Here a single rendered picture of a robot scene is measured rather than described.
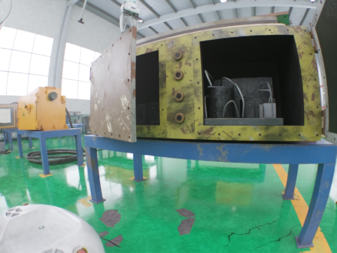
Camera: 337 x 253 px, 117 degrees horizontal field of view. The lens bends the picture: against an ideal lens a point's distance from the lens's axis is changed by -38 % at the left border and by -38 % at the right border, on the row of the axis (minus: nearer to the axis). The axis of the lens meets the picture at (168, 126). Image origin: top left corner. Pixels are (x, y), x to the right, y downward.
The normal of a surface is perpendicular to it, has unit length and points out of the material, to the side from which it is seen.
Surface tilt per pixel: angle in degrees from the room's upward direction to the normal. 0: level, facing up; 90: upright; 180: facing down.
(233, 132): 90
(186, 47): 90
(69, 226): 68
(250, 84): 90
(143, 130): 90
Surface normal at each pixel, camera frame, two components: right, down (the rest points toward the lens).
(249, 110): -0.46, 0.05
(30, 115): -0.19, 0.05
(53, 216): -0.36, -0.30
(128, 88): -0.73, 0.05
